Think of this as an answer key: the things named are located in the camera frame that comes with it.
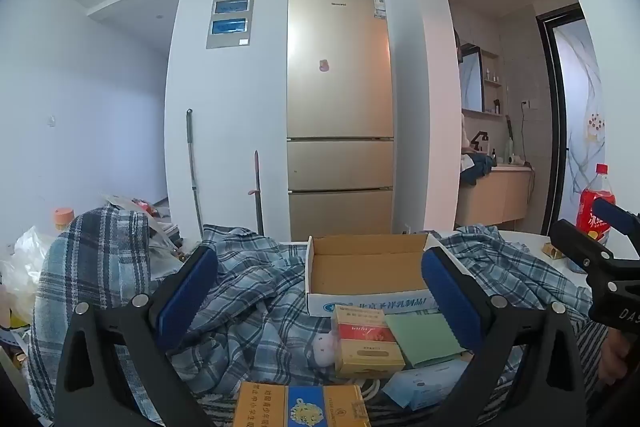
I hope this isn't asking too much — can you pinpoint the grey wall electrical panel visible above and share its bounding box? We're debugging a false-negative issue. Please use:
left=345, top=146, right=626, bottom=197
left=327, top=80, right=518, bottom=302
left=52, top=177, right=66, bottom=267
left=206, top=0, right=256, bottom=50

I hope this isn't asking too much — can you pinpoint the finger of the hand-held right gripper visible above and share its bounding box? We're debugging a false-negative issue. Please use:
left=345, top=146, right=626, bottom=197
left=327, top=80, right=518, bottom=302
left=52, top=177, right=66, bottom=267
left=591, top=197, right=640, bottom=241
left=549, top=218, right=616, bottom=276

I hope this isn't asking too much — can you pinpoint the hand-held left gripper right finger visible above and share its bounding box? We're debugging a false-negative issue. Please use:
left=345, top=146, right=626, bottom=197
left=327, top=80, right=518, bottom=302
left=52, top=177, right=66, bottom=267
left=421, top=247, right=587, bottom=427

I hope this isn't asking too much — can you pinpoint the blue and yellow small box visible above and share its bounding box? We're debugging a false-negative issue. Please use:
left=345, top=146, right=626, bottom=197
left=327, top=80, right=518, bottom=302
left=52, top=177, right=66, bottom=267
left=234, top=382, right=372, bottom=427

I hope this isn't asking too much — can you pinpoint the cardboard box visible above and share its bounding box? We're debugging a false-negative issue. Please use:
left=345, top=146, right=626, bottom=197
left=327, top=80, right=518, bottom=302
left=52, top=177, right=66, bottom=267
left=305, top=233, right=453, bottom=317

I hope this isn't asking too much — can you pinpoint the red and yellow small box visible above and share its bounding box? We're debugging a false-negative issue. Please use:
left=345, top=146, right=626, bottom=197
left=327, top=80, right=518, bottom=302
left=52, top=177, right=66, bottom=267
left=332, top=306, right=406, bottom=379

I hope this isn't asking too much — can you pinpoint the white pink plush toy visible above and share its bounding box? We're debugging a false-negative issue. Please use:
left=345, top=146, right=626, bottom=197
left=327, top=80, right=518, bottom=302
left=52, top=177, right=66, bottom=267
left=312, top=332, right=342, bottom=367

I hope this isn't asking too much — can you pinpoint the green packet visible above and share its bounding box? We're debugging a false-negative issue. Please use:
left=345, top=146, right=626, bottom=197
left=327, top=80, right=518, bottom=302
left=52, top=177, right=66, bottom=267
left=385, top=313, right=468, bottom=369

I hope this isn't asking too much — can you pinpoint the black framed glass door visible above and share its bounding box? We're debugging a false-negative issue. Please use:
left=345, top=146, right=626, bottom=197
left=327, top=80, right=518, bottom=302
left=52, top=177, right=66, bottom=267
left=536, top=4, right=607, bottom=236

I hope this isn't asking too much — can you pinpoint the blue clothing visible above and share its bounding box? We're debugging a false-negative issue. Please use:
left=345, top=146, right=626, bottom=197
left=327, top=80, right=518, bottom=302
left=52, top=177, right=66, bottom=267
left=460, top=155, right=496, bottom=186

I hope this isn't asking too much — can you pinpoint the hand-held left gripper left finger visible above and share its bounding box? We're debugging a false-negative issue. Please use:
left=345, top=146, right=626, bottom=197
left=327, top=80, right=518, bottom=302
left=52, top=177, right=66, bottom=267
left=54, top=244, right=221, bottom=427

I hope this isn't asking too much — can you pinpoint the gold refrigerator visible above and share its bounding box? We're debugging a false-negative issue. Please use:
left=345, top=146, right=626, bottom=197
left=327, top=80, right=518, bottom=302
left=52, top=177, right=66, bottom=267
left=286, top=0, right=396, bottom=242

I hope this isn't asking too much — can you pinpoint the bathroom mirror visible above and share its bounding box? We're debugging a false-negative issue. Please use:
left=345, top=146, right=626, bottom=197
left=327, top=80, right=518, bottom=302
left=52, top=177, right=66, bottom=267
left=459, top=43, right=485, bottom=112

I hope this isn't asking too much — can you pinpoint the light blue tissue packet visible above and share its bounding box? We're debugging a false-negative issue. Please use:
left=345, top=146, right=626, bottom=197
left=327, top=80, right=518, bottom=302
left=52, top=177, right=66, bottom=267
left=382, top=359, right=476, bottom=410

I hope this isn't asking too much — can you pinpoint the red soda bottle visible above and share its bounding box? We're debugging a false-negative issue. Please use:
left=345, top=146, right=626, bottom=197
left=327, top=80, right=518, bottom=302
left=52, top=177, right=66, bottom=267
left=575, top=163, right=617, bottom=249

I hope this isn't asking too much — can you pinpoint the white plastic bag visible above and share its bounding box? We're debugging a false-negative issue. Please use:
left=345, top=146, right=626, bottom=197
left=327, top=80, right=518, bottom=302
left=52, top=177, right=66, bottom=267
left=0, top=226, right=51, bottom=325

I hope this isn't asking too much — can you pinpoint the dark broom handle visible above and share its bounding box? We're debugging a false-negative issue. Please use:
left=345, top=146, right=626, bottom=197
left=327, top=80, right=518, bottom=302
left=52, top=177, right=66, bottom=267
left=247, top=150, right=265, bottom=235

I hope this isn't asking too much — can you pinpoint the grey mop handle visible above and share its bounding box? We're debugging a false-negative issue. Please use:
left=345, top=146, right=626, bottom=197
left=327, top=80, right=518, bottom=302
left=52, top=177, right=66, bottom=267
left=186, top=108, right=205, bottom=240

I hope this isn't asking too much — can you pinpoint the wooden vanity cabinet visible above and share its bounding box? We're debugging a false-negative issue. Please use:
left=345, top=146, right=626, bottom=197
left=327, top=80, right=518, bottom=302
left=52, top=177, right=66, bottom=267
left=455, top=164, right=533, bottom=230

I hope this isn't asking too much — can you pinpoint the blue plaid blanket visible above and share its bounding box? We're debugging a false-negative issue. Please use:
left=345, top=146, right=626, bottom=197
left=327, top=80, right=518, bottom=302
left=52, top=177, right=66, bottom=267
left=27, top=207, right=608, bottom=427

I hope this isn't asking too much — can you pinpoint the person's right hand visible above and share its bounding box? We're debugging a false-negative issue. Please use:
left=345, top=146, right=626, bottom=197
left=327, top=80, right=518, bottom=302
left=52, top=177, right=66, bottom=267
left=597, top=331, right=640, bottom=388

